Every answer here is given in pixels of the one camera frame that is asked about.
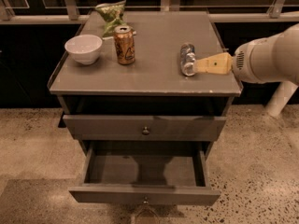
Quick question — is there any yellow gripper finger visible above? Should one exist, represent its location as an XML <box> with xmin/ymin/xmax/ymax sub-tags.
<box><xmin>193</xmin><ymin>52</ymin><xmax>233</xmax><ymax>75</ymax></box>

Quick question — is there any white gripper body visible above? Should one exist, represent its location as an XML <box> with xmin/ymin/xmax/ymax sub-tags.
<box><xmin>233</xmin><ymin>38</ymin><xmax>274</xmax><ymax>84</ymax></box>

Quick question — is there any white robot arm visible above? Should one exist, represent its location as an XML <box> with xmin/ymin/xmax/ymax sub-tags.
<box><xmin>192</xmin><ymin>24</ymin><xmax>299</xmax><ymax>117</ymax></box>

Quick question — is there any grey wooden drawer cabinet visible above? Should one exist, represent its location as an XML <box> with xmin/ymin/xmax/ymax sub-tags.
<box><xmin>47</xmin><ymin>10</ymin><xmax>244</xmax><ymax>161</ymax></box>

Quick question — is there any gold soda can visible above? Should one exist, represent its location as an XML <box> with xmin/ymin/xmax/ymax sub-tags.
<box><xmin>114</xmin><ymin>25</ymin><xmax>135</xmax><ymax>65</ymax></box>

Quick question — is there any brass upper drawer knob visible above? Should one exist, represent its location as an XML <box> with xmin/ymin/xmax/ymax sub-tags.
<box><xmin>142</xmin><ymin>127</ymin><xmax>150</xmax><ymax>135</ymax></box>

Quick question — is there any open grey middle drawer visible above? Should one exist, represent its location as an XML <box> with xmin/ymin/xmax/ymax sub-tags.
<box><xmin>69</xmin><ymin>141</ymin><xmax>221</xmax><ymax>205</ymax></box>

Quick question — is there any grey upper drawer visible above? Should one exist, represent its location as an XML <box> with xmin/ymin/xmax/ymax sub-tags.
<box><xmin>63</xmin><ymin>115</ymin><xmax>226</xmax><ymax>141</ymax></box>

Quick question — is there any green chip bag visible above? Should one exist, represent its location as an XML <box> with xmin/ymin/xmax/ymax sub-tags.
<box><xmin>95</xmin><ymin>0</ymin><xmax>127</xmax><ymax>38</ymax></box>

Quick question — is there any white ceramic bowl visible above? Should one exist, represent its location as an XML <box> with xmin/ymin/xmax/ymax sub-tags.
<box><xmin>64</xmin><ymin>35</ymin><xmax>103</xmax><ymax>65</ymax></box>

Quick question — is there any metal window railing frame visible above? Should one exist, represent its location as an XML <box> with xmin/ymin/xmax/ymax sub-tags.
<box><xmin>0</xmin><ymin>0</ymin><xmax>299</xmax><ymax>24</ymax></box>

